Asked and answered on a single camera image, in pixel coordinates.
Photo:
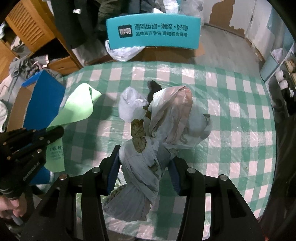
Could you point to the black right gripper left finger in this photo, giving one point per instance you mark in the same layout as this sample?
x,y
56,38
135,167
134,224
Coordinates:
x,y
98,182

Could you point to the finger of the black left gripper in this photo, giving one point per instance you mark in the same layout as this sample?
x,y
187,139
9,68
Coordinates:
x,y
52,135

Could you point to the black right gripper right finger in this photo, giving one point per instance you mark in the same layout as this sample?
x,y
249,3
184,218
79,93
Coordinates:
x,y
189,182

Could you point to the light green plastic bag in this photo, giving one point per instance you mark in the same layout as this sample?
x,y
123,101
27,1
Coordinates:
x,y
79,106

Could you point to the white grey cloth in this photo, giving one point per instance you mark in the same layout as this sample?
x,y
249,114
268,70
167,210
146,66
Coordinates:
x,y
172,122

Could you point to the grey sock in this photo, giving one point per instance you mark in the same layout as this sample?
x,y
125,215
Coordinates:
x,y
131,105

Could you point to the black sock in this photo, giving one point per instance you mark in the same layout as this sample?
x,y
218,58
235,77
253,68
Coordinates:
x,y
153,88

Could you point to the person's left hand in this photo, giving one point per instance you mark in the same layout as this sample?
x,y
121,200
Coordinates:
x,y
18,207

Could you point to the blue cardboard box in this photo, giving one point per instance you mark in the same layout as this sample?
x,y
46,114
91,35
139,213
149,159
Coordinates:
x,y
36,105

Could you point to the green white checkered tablecloth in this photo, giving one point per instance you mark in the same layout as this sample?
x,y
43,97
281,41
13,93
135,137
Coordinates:
x,y
242,144

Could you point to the grey clothes pile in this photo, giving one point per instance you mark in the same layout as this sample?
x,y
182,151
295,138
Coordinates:
x,y
20,70

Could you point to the white plastic bag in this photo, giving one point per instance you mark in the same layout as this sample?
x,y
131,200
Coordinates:
x,y
123,54

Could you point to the wooden louvered cabinet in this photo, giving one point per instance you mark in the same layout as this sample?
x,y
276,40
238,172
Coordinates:
x,y
33,23

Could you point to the dark hanging jackets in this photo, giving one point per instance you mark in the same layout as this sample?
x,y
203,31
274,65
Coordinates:
x,y
81,21

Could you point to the teal shoe box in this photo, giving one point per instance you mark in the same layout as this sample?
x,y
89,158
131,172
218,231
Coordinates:
x,y
154,30

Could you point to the shoe rack with shoes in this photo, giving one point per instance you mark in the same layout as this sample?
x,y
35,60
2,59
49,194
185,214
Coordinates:
x,y
278,74

